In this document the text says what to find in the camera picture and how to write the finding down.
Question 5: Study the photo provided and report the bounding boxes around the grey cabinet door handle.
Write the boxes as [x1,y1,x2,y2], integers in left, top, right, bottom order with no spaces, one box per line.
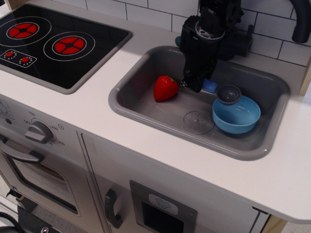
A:
[104,189,123,229]

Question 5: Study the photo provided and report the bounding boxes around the grey oven knob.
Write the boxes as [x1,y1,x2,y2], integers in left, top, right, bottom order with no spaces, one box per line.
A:
[24,121,53,144]

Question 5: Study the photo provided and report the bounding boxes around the toy oven door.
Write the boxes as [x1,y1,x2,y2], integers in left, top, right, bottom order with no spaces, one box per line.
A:
[0,133,104,233]

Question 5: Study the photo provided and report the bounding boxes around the blue handled grey spoon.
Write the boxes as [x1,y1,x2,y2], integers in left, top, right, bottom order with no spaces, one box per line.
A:
[202,79,242,105]

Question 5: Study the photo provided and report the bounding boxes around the grey oven door handle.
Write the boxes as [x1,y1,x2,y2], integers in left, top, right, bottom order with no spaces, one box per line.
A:
[0,135,44,164]

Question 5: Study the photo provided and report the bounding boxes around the red toy strawberry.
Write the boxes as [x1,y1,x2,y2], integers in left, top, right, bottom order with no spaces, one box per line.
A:
[154,75,179,101]

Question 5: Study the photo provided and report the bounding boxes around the grey toy sink basin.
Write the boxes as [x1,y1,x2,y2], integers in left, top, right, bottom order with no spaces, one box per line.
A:
[108,46,290,161]

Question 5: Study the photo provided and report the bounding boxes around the dark grey toy faucet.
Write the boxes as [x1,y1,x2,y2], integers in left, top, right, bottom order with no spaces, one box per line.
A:
[220,0,311,66]

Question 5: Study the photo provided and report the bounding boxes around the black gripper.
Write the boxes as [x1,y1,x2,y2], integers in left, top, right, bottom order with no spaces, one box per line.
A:
[180,0,244,93]

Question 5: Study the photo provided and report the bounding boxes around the black toy stovetop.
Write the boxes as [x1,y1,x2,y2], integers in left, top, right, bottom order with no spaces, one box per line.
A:
[0,4,132,95]

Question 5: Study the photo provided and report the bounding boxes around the black cable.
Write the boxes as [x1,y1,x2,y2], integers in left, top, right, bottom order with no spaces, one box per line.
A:
[0,211,25,233]

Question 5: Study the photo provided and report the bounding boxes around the blue plastic bowl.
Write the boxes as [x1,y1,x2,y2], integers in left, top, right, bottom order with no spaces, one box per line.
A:
[212,95,261,134]

